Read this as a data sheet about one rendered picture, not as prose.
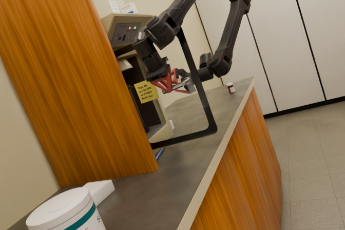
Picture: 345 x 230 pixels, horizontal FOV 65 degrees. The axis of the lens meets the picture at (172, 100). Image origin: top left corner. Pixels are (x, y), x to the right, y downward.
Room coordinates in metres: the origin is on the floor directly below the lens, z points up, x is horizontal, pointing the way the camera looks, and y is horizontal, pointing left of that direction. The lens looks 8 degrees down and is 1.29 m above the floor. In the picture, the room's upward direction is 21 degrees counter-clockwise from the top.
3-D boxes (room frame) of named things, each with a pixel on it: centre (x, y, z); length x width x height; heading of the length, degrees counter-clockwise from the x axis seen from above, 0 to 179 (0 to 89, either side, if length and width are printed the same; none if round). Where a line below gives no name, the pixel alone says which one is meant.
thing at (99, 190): (0.86, 0.38, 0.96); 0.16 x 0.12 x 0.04; 149
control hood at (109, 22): (1.15, 0.07, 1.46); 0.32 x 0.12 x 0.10; 154
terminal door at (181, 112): (0.98, 0.03, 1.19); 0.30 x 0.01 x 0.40; 69
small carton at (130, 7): (1.21, 0.04, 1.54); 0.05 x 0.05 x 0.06; 72
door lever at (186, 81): (0.93, -0.03, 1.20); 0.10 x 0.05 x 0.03; 69
